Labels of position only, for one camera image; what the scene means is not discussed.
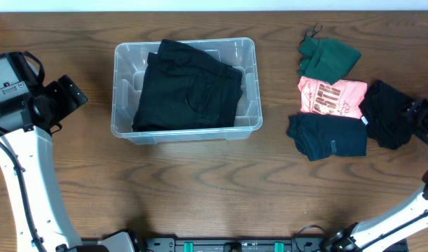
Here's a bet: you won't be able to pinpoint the black ribbed garment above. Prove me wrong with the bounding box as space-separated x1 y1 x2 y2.
359 80 415 150

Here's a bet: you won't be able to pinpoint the clear plastic storage container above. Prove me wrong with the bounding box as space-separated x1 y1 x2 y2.
111 37 263 145

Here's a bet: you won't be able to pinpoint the black pants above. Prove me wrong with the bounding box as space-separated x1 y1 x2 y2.
132 39 242 132

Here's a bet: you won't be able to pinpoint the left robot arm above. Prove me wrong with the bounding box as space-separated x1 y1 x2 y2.
0 76 136 252

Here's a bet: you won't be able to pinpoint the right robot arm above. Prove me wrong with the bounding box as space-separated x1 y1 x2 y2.
320 99 428 251

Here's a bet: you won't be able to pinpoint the pink printed t-shirt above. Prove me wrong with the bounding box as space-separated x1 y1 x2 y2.
298 76 368 119

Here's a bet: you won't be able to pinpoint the dark teal folded shirt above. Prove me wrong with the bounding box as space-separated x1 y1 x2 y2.
287 113 368 162

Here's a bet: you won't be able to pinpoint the dark green folded garment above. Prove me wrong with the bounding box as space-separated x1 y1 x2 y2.
297 23 361 85

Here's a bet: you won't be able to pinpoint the black mounting rail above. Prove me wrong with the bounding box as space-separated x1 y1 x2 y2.
132 237 323 252

